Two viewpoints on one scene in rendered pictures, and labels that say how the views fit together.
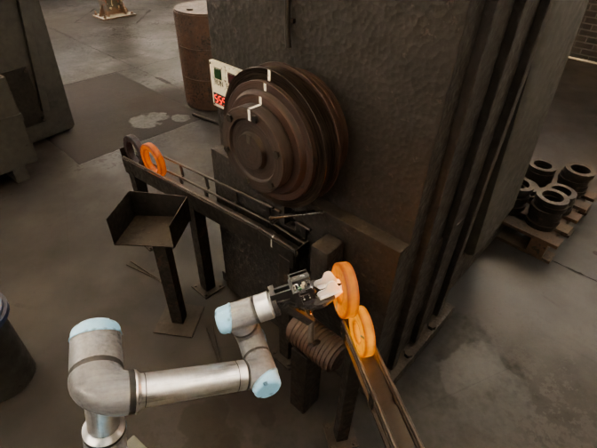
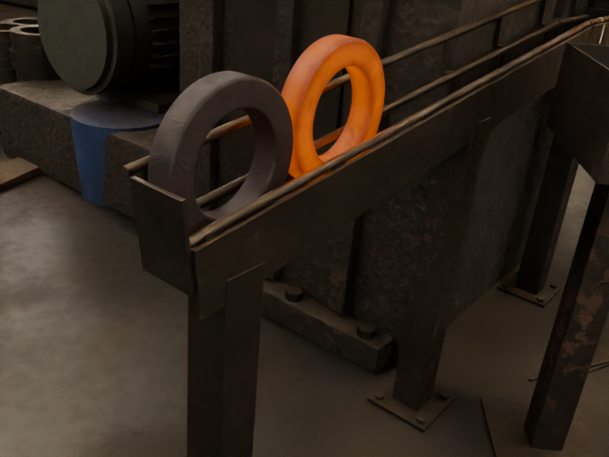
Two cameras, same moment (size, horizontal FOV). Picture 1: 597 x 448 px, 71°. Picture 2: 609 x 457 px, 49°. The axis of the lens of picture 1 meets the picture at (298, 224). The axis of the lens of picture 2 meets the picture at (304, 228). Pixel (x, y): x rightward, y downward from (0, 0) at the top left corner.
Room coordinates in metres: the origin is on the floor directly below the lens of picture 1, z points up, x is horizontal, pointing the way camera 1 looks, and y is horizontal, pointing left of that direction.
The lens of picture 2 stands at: (1.96, 1.55, 0.89)
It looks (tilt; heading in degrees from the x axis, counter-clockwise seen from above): 26 degrees down; 265
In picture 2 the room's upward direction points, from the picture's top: 5 degrees clockwise
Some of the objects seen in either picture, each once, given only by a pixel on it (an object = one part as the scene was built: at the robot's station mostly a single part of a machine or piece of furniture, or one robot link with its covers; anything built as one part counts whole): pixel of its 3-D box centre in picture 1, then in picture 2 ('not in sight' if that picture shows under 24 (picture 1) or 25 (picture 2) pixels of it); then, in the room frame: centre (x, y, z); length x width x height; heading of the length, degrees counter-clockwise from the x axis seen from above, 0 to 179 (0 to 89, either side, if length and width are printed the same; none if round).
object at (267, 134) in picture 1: (255, 149); not in sight; (1.18, 0.14, 1.11); 0.28 x 0.06 x 0.28; 48
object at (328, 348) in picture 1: (314, 372); not in sight; (0.94, -0.08, 0.27); 0.22 x 0.13 x 0.53; 48
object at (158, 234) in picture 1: (163, 269); (595, 285); (1.39, 0.62, 0.36); 0.26 x 0.20 x 0.72; 83
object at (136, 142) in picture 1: (135, 151); (226, 161); (1.99, 0.88, 0.64); 0.18 x 0.03 x 0.18; 48
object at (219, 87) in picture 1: (234, 91); not in sight; (1.56, 0.26, 1.15); 0.26 x 0.02 x 0.18; 48
